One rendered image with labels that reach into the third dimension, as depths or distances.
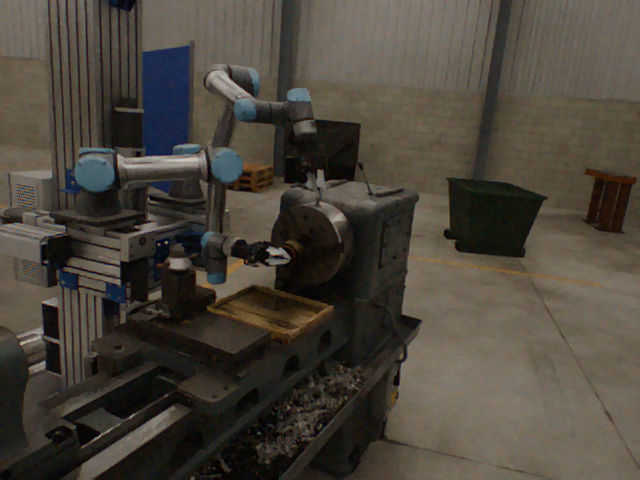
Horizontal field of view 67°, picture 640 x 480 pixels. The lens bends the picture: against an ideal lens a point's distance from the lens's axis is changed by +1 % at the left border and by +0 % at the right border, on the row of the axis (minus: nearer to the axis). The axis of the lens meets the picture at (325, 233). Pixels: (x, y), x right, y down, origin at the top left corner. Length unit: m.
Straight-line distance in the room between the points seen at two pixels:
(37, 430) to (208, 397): 0.35
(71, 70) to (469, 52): 10.43
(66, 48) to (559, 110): 10.84
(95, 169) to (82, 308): 0.80
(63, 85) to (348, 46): 10.34
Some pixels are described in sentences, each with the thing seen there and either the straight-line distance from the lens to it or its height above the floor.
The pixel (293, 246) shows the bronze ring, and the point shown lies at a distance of 1.71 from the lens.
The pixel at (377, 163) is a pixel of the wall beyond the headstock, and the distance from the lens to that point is 11.89.
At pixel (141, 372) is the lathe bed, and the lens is 1.42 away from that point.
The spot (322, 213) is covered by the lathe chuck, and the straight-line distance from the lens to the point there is 1.77.
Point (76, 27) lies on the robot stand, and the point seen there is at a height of 1.81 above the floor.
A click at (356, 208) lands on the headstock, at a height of 1.23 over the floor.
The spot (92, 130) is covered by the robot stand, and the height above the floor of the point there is 1.44.
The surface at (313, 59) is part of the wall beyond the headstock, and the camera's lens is 12.34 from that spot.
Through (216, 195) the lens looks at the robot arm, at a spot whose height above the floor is 1.24.
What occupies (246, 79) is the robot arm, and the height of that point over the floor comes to 1.68.
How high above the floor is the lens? 1.57
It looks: 14 degrees down
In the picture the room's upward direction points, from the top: 5 degrees clockwise
